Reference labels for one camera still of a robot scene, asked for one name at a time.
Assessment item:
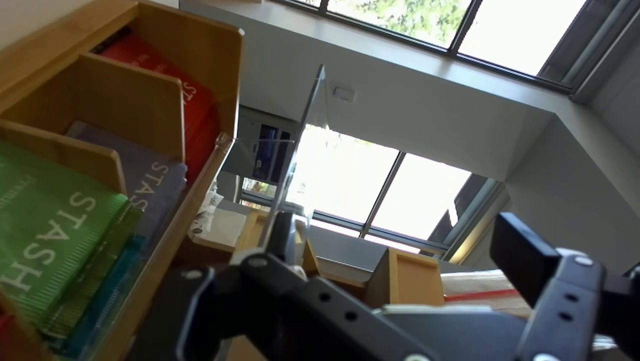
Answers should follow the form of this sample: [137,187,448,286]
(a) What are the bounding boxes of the red tea packets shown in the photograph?
[95,30,225,184]

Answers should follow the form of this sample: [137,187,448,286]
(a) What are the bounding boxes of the dark framed window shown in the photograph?
[282,0,598,86]

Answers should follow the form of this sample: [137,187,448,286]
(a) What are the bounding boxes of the gray tea packets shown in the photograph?
[64,119,190,251]

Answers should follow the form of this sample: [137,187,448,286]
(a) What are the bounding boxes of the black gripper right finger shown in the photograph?
[489,210,640,361]

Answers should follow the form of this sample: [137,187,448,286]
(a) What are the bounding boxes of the white wall sensor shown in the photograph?
[332,82,361,104]

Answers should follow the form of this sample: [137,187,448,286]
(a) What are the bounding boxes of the green tea packets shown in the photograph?
[0,141,134,332]

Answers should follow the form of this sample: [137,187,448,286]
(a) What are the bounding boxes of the small wooden box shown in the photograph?
[229,204,448,312]

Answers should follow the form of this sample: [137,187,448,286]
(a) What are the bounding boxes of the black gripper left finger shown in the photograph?
[128,210,436,361]

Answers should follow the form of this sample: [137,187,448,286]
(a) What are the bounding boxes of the teal tea packets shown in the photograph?
[45,203,148,361]

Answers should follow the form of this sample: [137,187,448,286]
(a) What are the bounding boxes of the wooden tea box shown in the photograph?
[0,0,246,361]

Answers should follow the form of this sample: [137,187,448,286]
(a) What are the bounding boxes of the clear acrylic lid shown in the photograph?
[263,65,331,260]

